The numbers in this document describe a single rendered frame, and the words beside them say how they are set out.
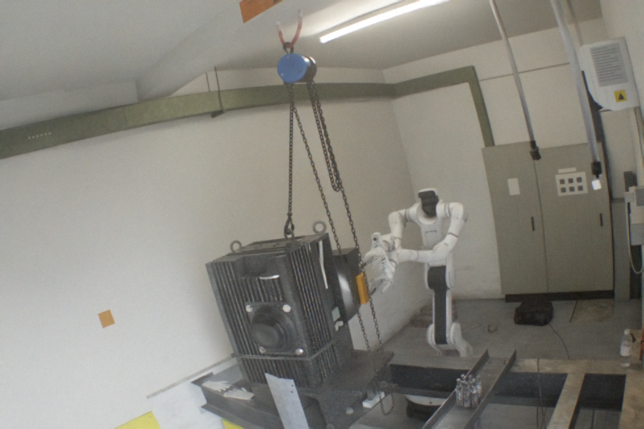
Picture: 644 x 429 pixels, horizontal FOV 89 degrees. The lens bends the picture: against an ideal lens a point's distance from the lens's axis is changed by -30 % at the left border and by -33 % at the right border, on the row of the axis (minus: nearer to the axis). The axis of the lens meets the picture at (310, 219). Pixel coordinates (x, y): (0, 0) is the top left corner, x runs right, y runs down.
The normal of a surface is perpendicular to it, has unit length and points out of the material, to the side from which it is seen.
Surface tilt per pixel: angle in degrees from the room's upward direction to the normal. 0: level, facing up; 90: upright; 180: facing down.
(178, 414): 90
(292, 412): 90
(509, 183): 90
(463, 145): 90
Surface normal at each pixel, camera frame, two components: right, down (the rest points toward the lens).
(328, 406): 0.71, -0.07
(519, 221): -0.67, 0.25
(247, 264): -0.48, 0.22
